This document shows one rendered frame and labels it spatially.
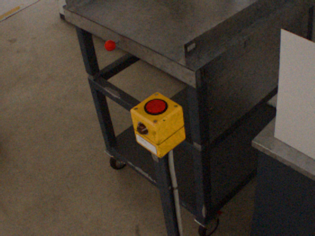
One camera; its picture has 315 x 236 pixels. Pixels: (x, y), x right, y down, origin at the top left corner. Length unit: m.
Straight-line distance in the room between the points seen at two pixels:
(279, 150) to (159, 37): 0.47
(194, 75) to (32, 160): 1.28
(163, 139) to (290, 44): 0.33
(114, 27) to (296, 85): 0.62
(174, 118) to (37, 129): 1.52
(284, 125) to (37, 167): 1.42
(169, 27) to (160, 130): 0.46
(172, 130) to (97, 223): 1.00
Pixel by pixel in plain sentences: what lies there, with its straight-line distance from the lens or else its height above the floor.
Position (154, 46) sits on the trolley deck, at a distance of 1.23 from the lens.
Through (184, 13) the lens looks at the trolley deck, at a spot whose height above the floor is 0.85.
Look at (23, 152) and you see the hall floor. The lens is 2.29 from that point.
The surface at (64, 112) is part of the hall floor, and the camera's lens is 2.43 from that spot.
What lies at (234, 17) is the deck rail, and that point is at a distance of 1.23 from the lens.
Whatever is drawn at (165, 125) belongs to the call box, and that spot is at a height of 0.88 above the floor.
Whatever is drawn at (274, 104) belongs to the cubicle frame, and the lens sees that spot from 2.05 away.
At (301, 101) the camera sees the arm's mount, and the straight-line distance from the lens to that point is 0.96.
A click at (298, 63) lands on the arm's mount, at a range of 0.91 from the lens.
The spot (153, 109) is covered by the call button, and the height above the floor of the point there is 0.91.
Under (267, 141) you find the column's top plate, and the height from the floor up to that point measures 0.75.
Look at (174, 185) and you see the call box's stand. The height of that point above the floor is 0.65.
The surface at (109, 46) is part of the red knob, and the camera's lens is 1.30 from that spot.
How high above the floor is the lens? 1.52
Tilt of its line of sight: 43 degrees down
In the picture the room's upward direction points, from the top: 8 degrees counter-clockwise
